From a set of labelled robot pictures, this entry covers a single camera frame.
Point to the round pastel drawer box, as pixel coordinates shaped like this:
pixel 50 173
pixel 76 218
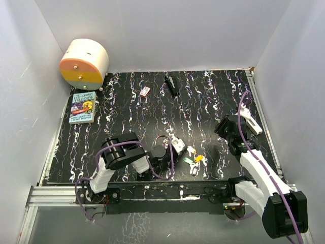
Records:
pixel 84 64

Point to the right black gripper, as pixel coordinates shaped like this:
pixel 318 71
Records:
pixel 220 126

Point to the yellow key tag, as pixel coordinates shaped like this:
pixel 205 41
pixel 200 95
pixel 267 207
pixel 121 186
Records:
pixel 191 150

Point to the aluminium frame rail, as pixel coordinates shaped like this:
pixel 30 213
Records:
pixel 47 196

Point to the metal keyring with keys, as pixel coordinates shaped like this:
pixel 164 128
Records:
pixel 162 140

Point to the small red white box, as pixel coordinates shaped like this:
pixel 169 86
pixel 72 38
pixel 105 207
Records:
pixel 145 91

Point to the black stapler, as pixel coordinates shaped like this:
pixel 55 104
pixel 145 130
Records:
pixel 172 85

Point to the white key tag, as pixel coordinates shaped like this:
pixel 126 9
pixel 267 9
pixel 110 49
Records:
pixel 194 169

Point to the white grey eraser block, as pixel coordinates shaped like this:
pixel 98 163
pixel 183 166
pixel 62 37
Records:
pixel 254 126

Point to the green key tag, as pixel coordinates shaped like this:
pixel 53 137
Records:
pixel 187 160

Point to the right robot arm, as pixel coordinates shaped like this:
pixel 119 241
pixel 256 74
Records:
pixel 283 211

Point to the orange key tag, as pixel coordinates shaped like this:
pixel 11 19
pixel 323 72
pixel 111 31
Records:
pixel 198 158

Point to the blue treehouse paperback book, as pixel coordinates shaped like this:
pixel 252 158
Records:
pixel 83 108

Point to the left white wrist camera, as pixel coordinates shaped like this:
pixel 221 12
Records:
pixel 178 145

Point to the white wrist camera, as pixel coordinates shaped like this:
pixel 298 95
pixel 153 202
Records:
pixel 178 145
pixel 245 112

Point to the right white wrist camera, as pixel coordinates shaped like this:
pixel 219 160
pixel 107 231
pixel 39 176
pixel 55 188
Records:
pixel 245 112

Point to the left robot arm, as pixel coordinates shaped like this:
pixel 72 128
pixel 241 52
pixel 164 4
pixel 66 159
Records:
pixel 118 152

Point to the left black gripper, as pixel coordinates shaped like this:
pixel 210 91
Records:
pixel 176 156

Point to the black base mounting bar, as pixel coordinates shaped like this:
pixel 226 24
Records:
pixel 212 197

